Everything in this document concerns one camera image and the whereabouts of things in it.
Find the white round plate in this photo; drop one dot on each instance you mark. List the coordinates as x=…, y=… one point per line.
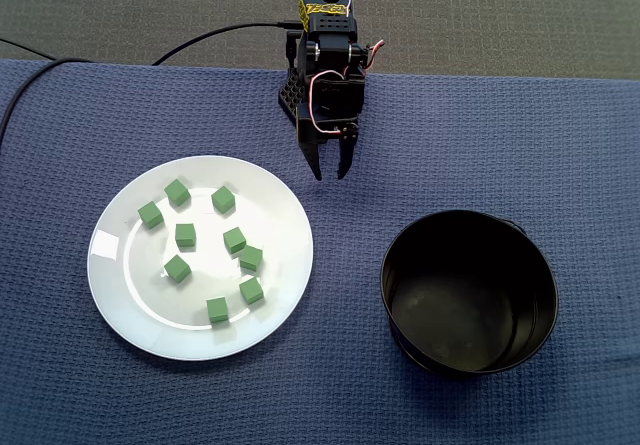
x=150, y=325

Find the blue waffle-weave cloth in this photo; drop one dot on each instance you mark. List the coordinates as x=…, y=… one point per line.
x=450, y=140

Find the green cube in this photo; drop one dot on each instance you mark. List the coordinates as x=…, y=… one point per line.
x=217, y=310
x=251, y=290
x=177, y=268
x=251, y=258
x=177, y=192
x=150, y=215
x=223, y=199
x=234, y=240
x=185, y=235

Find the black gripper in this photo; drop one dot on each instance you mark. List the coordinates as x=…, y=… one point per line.
x=314, y=141

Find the black round container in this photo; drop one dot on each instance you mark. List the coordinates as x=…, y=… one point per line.
x=475, y=265

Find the black table clamp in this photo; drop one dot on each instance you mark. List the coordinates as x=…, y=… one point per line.
x=291, y=47

